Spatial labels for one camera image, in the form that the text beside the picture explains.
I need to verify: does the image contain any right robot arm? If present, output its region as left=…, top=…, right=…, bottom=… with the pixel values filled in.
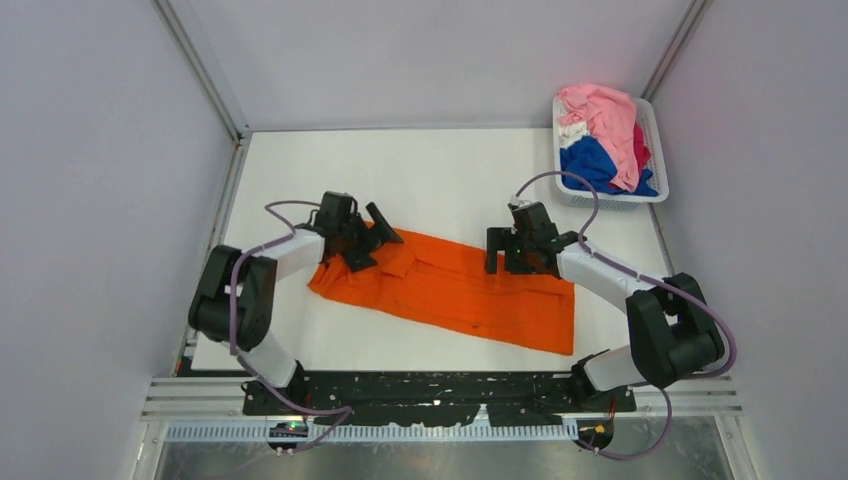
left=485, top=202, right=736, bottom=411

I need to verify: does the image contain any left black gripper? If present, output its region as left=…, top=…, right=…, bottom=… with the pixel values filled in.
left=337, top=205, right=400, bottom=273

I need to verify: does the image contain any pink t shirt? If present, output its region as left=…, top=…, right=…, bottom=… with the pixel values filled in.
left=557, top=84, right=641, bottom=192

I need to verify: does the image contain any white plastic laundry basket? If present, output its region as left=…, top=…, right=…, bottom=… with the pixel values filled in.
left=554, top=97, right=670, bottom=211

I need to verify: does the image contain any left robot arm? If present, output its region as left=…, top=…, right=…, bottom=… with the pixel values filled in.
left=188, top=191, right=403, bottom=414

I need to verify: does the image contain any crimson t shirt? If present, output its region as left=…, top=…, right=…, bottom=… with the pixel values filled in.
left=633, top=122, right=652, bottom=172

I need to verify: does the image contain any white slotted cable duct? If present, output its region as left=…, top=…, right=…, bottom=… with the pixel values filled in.
left=165, top=419, right=578, bottom=443

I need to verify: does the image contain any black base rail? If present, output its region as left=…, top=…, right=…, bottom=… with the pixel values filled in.
left=282, top=370, right=636, bottom=427

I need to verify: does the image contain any blue t shirt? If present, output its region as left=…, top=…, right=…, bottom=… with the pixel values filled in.
left=559, top=136, right=659, bottom=198

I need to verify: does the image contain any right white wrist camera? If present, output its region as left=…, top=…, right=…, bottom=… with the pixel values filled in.
left=508, top=195, right=535, bottom=211

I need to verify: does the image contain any orange t shirt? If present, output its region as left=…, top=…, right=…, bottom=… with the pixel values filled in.
left=308, top=230, right=576, bottom=356

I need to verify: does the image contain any white t shirt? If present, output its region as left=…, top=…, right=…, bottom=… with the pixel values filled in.
left=558, top=121, right=591, bottom=149

